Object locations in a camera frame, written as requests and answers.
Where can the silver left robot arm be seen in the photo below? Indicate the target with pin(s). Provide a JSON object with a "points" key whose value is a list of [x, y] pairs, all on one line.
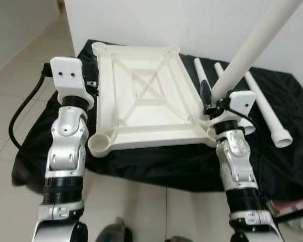
{"points": [[65, 146]]}

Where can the black cloth table cover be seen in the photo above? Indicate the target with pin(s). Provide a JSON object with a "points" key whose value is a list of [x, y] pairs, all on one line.
{"points": [[166, 169]]}

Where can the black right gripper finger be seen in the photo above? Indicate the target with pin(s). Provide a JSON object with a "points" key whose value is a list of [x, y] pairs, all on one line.
{"points": [[207, 94]]}

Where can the white plastic children table top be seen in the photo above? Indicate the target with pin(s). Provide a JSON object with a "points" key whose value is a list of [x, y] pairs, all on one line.
{"points": [[141, 116]]}

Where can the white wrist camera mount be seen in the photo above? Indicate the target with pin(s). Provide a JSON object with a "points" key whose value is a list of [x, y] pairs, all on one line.
{"points": [[243, 101], [65, 75]]}

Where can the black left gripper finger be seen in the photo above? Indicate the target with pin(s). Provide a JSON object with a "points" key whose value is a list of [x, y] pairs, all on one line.
{"points": [[94, 69]]}

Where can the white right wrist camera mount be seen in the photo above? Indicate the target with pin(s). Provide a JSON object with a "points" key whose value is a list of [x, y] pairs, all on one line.
{"points": [[243, 101]]}

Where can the grey left robot leg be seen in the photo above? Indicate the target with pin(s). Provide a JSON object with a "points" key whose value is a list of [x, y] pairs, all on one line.
{"points": [[116, 232]]}

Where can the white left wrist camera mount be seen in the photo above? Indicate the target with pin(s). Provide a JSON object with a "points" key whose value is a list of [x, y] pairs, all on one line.
{"points": [[65, 75]]}

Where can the black metal table leg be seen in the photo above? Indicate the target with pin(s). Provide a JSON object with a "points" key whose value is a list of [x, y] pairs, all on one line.
{"points": [[297, 214]]}

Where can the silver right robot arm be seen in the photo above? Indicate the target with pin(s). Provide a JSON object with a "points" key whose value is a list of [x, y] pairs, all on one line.
{"points": [[234, 161]]}

